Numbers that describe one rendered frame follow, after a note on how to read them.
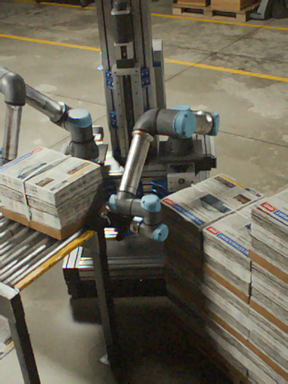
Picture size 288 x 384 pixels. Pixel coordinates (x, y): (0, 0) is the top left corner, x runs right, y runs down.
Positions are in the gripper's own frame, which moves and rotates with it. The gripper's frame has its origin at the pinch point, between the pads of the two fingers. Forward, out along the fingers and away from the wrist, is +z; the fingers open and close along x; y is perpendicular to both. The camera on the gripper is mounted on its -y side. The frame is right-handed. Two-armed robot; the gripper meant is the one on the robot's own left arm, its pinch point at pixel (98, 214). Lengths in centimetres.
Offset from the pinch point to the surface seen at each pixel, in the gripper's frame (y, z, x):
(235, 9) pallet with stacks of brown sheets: -63, 236, -564
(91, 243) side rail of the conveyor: -5.4, -5.7, 12.5
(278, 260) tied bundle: 13, -88, 6
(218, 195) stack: 5, -41, -33
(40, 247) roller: 1.2, 4.2, 32.7
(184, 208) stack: 4.7, -34.1, -17.5
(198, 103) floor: -78, 127, -286
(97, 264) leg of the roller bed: -16.3, -7.0, 12.5
